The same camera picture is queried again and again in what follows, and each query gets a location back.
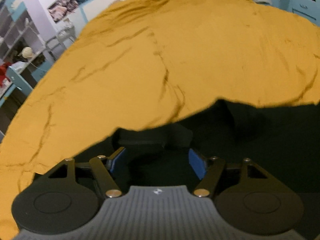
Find black garment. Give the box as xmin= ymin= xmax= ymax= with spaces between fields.
xmin=75 ymin=100 xmax=319 ymax=239

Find blue white shelf unit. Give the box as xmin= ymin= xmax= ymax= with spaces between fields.
xmin=1 ymin=0 xmax=46 ymax=66

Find red bag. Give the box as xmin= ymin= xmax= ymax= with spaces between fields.
xmin=0 ymin=62 xmax=11 ymax=87

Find cream round ball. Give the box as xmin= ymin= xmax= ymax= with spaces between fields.
xmin=19 ymin=47 xmax=34 ymax=59

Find light blue desk chair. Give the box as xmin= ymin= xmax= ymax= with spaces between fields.
xmin=6 ymin=66 xmax=33 ymax=97

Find light blue nightstand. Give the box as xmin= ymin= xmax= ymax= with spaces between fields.
xmin=272 ymin=0 xmax=319 ymax=26

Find mustard yellow bed quilt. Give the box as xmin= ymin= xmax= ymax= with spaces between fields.
xmin=1 ymin=0 xmax=319 ymax=239

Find grey metal cart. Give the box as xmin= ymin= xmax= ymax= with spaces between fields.
xmin=45 ymin=18 xmax=76 ymax=59

